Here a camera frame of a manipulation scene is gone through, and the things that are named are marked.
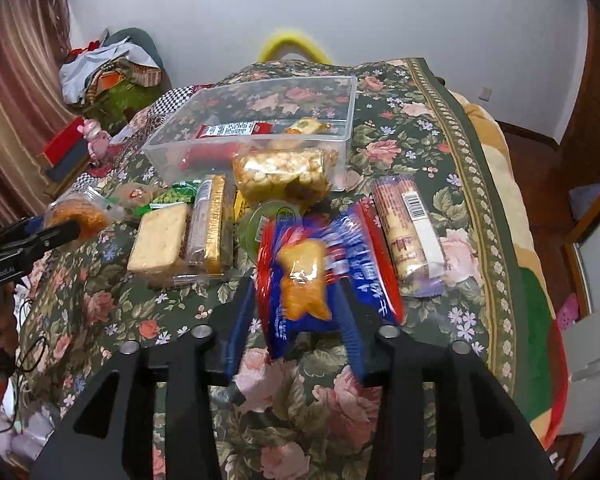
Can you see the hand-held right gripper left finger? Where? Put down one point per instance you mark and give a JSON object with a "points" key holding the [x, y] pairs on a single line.
{"points": [[241, 321]]}

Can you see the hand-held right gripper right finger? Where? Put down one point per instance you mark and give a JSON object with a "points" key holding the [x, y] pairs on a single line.
{"points": [[354, 332]]}

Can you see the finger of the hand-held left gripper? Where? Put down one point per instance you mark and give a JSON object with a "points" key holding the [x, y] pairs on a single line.
{"points": [[57, 235]]}

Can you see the orange snack packet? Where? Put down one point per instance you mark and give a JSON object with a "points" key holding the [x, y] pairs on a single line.
{"points": [[80, 210]]}

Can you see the blue cake snack packet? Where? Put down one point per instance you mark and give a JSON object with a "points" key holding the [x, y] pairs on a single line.
{"points": [[305, 275]]}

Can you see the clear plastic container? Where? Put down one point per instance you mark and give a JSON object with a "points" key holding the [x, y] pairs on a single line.
{"points": [[260, 125]]}

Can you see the floral green blanket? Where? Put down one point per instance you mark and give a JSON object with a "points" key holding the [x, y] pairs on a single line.
{"points": [[330, 410]]}

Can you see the round brown snack packet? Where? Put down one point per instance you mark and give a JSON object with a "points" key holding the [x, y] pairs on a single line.
{"points": [[132, 194]]}

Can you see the red box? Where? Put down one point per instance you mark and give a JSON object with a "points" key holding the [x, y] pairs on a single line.
{"points": [[62, 142]]}

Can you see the green jelly cup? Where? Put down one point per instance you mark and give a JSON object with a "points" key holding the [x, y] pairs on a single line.
{"points": [[257, 222]]}

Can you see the gold wafer packet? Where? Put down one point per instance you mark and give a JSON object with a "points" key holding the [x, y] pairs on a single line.
{"points": [[211, 225]]}

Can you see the pink toy pig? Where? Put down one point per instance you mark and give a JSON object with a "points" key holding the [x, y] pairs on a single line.
{"points": [[96, 141]]}

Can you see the pale cracker packet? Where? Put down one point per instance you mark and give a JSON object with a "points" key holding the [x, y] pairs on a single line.
{"points": [[160, 242]]}

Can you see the biscuit roll packet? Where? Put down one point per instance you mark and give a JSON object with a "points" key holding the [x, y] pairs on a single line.
{"points": [[410, 230]]}

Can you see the green pea snack packet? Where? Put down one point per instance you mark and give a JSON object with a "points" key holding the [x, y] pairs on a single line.
{"points": [[175, 197]]}

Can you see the striped brown curtain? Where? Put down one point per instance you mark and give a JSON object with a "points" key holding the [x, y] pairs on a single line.
{"points": [[15, 100]]}

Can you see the clear puffed rice packet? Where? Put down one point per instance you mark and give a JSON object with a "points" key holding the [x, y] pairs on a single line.
{"points": [[280, 172]]}

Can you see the red wrapped snack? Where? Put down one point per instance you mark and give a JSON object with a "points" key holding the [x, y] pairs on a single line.
{"points": [[205, 156]]}

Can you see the pile of clothes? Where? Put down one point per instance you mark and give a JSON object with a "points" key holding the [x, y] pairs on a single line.
{"points": [[107, 72]]}

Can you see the red snack bar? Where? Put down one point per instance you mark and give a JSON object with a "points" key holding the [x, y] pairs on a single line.
{"points": [[232, 130]]}

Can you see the small yellow snack packet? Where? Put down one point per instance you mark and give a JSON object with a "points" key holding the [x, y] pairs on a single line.
{"points": [[305, 126]]}

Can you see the pink spotted object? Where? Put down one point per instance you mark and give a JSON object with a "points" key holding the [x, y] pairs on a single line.
{"points": [[570, 312]]}

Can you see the white cardboard box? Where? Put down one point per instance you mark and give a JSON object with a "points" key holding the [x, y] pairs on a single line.
{"points": [[592, 365]]}

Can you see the yellow curved object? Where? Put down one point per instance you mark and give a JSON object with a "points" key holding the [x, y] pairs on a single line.
{"points": [[292, 44]]}

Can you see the white wall socket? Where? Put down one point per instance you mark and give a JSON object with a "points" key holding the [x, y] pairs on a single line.
{"points": [[486, 93]]}

